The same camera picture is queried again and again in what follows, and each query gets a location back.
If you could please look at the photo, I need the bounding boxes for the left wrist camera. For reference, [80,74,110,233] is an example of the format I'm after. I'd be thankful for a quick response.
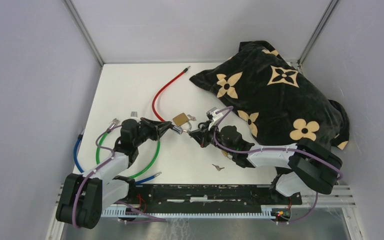
[130,111,138,118]

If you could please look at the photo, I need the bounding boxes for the large padlock keys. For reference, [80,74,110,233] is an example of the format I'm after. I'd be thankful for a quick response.
[186,114,197,121]

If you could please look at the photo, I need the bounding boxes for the red cable lock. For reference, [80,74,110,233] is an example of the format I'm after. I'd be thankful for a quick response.
[151,66,191,135]

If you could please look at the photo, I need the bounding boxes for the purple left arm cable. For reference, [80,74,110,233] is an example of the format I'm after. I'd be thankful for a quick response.
[71,124,168,230]

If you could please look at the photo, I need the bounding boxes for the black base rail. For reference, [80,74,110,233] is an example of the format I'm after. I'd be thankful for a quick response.
[122,183,303,214]

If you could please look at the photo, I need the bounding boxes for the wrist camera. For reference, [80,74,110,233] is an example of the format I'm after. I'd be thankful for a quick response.
[206,107,223,122]
[130,111,138,118]

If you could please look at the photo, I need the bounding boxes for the small padlock keys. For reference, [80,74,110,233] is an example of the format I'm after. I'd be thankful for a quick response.
[212,164,225,171]

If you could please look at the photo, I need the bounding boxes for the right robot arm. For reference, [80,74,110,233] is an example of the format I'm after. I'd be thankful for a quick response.
[188,121,343,204]

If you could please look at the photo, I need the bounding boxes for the black floral blanket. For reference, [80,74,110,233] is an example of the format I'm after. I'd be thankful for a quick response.
[190,40,350,150]

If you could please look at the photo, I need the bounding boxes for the large brass padlock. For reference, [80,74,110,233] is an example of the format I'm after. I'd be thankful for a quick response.
[172,112,192,132]

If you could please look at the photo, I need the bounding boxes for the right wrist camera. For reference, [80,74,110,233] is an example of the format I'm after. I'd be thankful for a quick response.
[206,107,223,122]

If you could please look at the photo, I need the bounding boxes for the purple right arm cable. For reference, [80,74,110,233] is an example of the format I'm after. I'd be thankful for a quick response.
[212,105,344,223]

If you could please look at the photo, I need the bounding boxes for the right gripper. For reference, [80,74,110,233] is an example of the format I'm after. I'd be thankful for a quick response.
[189,120,235,156]

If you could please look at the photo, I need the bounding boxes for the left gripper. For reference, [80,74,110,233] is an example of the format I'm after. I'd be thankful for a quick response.
[133,117,172,147]

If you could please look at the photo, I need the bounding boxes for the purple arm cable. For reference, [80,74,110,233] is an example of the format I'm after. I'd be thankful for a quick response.
[71,124,168,230]
[212,105,344,223]

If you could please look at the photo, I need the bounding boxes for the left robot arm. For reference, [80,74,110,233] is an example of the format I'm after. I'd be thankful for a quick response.
[55,117,174,229]

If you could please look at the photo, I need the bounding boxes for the blue cable lock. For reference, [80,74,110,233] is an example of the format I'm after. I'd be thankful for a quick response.
[73,127,162,185]

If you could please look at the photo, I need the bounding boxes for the green cable lock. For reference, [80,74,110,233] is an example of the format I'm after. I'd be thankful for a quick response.
[95,117,170,179]

